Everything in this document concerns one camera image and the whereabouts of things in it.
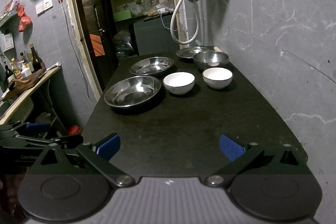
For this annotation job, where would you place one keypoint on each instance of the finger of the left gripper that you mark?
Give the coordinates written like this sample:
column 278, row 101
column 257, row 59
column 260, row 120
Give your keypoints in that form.
column 35, row 130
column 70, row 141

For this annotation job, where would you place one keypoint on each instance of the green box on shelf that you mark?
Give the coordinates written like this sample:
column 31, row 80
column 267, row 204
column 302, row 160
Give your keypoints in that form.
column 122, row 15

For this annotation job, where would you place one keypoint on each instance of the steel plate with sticker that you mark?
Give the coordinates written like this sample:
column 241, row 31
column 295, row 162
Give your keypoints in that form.
column 189, row 52

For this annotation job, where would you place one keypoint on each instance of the white wall switch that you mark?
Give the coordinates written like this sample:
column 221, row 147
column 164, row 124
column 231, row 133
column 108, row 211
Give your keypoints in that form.
column 43, row 6

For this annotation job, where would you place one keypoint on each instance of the dark cabinet in doorway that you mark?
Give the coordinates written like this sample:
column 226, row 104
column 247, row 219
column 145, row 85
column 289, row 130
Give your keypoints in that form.
column 151, row 36

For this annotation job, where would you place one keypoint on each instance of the wooden cutting board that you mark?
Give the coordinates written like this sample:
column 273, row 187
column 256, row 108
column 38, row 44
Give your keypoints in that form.
column 18, row 86

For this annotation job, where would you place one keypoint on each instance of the deep steel bowl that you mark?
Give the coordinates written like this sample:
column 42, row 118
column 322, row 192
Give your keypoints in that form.
column 210, row 59

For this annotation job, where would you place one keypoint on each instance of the white ceramic bowl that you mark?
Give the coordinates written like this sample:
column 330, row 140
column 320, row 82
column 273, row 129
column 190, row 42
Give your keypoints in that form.
column 217, row 78
column 179, row 83

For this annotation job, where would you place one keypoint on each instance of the red plastic bag on wall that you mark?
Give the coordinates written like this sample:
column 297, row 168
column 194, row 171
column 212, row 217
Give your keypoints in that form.
column 24, row 20

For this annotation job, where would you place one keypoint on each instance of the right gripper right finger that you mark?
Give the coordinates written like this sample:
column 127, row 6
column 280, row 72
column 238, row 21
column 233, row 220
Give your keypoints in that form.
column 240, row 157

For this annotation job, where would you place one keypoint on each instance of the dark glass bottle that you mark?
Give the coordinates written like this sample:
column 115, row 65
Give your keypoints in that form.
column 37, row 62

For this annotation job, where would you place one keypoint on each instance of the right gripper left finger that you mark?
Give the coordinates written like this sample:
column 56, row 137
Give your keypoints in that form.
column 98, row 156

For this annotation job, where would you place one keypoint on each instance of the red capped jar on floor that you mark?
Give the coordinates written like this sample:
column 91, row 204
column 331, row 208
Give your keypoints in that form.
column 74, row 130

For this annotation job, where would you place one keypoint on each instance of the yellow oil bottle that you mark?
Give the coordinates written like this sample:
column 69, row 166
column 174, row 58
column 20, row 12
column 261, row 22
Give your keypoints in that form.
column 15, row 68

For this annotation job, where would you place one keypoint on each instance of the cleaver with cream handle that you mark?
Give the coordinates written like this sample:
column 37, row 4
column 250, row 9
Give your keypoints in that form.
column 212, row 48

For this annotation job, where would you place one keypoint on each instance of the wooden side counter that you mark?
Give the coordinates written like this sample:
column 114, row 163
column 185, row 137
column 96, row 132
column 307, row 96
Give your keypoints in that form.
column 26, row 94

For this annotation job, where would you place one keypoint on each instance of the white soap bottle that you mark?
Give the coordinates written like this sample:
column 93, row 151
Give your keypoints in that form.
column 26, row 71

